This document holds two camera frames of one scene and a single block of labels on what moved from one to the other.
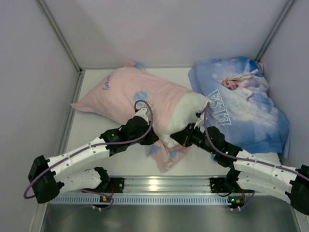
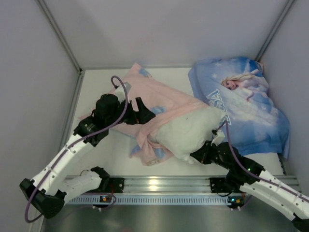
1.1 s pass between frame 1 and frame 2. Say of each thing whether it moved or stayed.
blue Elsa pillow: stayed
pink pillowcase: moved
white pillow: moved
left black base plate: stayed
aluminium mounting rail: stayed
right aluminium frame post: stayed
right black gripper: moved
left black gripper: moved
